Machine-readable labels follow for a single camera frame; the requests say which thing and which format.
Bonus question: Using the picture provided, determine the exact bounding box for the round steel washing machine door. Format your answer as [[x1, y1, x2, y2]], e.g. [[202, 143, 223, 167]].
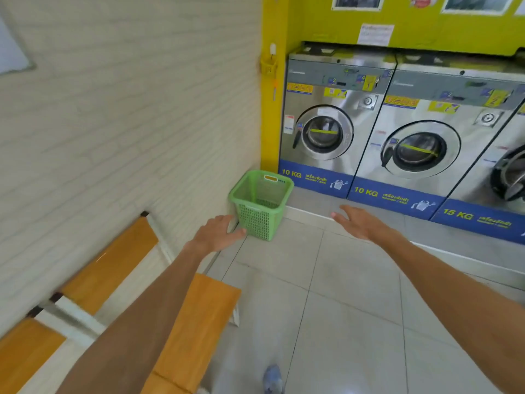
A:
[[380, 120, 463, 180], [291, 104, 355, 161]]

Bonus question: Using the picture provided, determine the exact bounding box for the white paper notice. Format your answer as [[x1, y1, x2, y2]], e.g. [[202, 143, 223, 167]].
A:
[[355, 23, 396, 47]]

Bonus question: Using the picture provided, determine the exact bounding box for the person's right hand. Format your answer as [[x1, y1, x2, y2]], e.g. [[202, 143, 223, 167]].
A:
[[330, 205, 395, 246]]

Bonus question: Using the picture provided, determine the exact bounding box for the person's left forearm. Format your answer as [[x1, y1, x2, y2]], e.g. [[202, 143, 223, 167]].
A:
[[55, 241, 204, 394]]

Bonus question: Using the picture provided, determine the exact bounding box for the person's left shoe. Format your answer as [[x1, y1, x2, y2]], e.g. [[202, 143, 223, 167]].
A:
[[262, 364, 284, 394]]

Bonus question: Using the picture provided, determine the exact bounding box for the wide framed wall picture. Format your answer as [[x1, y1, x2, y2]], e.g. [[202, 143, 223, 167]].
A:
[[441, 0, 516, 16]]

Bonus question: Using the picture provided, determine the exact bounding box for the large stainless steel washing machine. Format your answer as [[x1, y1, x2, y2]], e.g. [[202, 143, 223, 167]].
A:
[[430, 98, 525, 246]]

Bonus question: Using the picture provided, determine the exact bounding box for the green plastic basket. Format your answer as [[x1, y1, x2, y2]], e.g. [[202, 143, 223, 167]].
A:
[[227, 169, 295, 242]]

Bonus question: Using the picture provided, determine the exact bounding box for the dark round washing machine door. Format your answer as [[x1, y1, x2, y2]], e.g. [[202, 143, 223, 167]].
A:
[[489, 144, 525, 202]]

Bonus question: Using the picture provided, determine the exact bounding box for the white wall board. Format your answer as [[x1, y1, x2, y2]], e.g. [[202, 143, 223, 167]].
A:
[[0, 11, 37, 75]]

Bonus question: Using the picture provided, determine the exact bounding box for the person's right forearm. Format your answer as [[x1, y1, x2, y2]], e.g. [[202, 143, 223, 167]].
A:
[[377, 229, 525, 394]]

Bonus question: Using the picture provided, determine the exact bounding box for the person's left hand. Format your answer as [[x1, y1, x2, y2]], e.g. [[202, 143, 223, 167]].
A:
[[184, 214, 248, 256]]

